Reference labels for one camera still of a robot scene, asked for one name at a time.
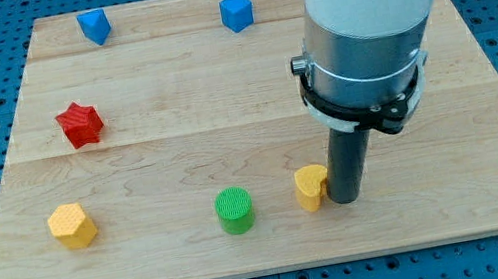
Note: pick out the yellow heart block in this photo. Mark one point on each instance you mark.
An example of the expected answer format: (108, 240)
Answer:
(310, 183)

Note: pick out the yellow hexagon block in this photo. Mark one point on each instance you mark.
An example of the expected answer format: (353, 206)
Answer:
(72, 226)

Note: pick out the red star block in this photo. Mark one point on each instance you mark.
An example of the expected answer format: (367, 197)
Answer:
(80, 124)

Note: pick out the green cylinder block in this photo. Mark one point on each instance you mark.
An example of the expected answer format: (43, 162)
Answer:
(235, 211)

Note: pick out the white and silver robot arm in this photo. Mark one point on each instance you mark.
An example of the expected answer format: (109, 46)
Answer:
(361, 66)

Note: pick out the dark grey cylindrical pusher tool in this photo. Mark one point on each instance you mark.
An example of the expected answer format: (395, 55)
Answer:
(346, 157)

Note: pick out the wooden board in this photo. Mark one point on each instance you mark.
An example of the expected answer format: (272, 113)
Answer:
(191, 108)

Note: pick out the blue cube block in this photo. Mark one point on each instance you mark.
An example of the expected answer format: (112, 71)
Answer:
(236, 15)

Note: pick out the blue triangular prism block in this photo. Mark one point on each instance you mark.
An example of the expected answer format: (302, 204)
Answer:
(94, 25)

